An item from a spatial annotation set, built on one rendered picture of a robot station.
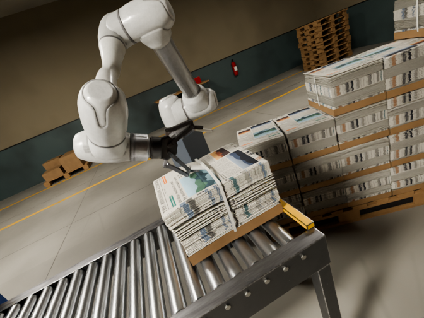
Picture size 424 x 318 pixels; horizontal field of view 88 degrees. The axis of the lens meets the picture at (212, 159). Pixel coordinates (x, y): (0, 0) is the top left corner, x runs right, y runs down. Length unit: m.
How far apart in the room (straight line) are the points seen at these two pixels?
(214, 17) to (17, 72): 5.97
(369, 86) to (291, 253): 1.09
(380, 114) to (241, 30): 7.62
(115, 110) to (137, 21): 0.54
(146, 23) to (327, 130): 1.13
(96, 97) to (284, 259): 0.65
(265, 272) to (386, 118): 1.23
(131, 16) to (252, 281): 1.01
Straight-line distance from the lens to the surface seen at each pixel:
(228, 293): 0.71
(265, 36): 9.33
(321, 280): 0.89
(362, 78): 1.52
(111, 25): 1.08
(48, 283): 1.28
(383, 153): 1.73
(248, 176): 0.71
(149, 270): 0.91
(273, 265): 0.73
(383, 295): 1.63
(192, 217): 0.71
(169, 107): 1.46
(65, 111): 8.02
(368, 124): 1.61
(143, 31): 1.05
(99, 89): 0.57
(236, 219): 0.78
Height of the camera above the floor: 1.37
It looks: 22 degrees down
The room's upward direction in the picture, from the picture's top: 22 degrees counter-clockwise
